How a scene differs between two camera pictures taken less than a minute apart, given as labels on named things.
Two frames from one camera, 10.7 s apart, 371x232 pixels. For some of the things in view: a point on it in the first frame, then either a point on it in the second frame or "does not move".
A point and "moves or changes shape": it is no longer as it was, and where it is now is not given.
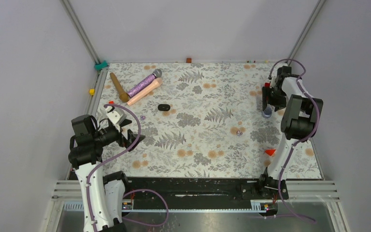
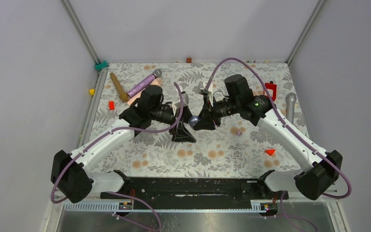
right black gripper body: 276,97 → 224,108
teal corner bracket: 99,66 does not move
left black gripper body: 109,134 → 164,114
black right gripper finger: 264,96 → 205,121
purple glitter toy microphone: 157,74 does not move
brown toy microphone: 123,96 does not move
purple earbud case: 267,112 moves or changes shape
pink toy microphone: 159,81 does not move
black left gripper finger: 131,138 → 180,132
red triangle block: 270,152 does not move
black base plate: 204,188 does not move
